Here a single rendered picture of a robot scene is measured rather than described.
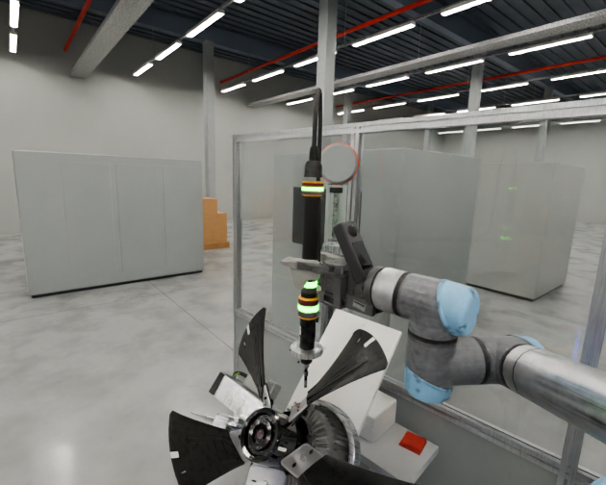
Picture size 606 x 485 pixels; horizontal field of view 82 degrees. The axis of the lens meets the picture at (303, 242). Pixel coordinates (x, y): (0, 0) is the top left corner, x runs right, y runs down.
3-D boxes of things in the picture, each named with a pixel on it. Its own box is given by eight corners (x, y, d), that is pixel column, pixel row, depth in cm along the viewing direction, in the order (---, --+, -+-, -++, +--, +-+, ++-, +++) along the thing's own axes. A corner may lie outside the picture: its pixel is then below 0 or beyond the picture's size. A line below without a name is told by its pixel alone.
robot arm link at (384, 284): (393, 275, 55) (417, 268, 61) (368, 269, 58) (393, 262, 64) (390, 320, 57) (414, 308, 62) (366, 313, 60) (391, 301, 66)
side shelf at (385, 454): (358, 407, 156) (359, 401, 155) (438, 453, 131) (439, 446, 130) (322, 434, 139) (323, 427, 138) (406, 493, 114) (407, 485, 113)
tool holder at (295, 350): (295, 339, 82) (296, 299, 81) (325, 342, 81) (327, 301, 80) (287, 358, 74) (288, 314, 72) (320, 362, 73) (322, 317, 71)
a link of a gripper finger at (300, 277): (274, 287, 70) (317, 293, 67) (274, 258, 69) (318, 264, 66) (281, 283, 73) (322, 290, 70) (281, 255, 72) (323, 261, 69)
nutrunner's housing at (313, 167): (298, 356, 79) (305, 146, 71) (315, 358, 79) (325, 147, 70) (295, 366, 75) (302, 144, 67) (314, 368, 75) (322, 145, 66)
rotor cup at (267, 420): (256, 454, 94) (223, 446, 86) (282, 402, 99) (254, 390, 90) (293, 489, 84) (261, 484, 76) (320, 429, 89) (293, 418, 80)
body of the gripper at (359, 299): (315, 301, 68) (366, 320, 60) (315, 258, 66) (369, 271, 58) (339, 293, 73) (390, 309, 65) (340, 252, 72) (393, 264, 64)
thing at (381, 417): (363, 404, 153) (364, 381, 151) (395, 423, 142) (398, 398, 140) (338, 422, 141) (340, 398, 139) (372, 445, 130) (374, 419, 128)
